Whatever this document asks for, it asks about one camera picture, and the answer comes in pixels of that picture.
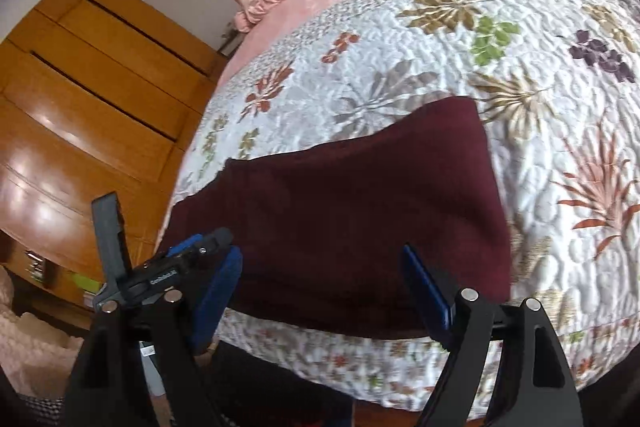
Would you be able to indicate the small stacked boxes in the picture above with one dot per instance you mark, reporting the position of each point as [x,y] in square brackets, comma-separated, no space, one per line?
[35,264]

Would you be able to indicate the pink fluffy cloth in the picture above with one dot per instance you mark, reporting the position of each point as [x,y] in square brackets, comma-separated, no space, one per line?
[30,342]

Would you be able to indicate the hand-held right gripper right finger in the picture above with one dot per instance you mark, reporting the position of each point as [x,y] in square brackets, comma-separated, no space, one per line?
[430,297]

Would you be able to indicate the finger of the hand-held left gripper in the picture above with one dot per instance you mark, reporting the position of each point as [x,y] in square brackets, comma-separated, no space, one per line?
[217,238]
[182,246]

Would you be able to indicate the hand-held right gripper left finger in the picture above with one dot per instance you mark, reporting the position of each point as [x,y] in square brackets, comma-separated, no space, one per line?
[215,297]

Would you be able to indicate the small green box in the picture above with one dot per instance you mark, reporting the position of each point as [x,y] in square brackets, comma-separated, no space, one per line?
[90,283]

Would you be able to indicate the person's checkered clothing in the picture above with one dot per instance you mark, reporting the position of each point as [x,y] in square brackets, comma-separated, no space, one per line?
[45,409]

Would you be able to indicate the white floral quilt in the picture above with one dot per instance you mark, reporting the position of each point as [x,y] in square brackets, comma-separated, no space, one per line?
[525,72]

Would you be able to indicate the maroon pants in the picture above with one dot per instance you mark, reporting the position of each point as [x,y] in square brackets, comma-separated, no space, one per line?
[350,207]

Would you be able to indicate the wooden wardrobe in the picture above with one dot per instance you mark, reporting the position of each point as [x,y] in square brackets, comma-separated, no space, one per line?
[75,107]

